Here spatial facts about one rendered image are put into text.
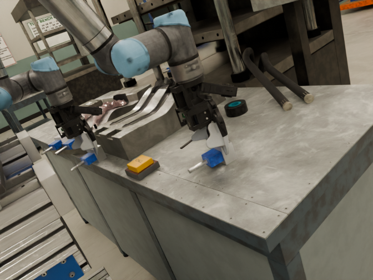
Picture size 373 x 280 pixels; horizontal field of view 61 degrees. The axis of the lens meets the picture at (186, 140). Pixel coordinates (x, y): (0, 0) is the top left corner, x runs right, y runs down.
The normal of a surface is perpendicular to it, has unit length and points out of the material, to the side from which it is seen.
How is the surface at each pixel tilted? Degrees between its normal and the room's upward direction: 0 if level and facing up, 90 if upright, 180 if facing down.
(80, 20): 99
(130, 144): 90
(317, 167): 0
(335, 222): 90
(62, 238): 90
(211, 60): 90
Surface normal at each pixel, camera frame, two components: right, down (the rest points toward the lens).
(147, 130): 0.62, 0.11
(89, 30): 0.33, 0.43
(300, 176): -0.33, -0.87
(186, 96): 0.45, 0.21
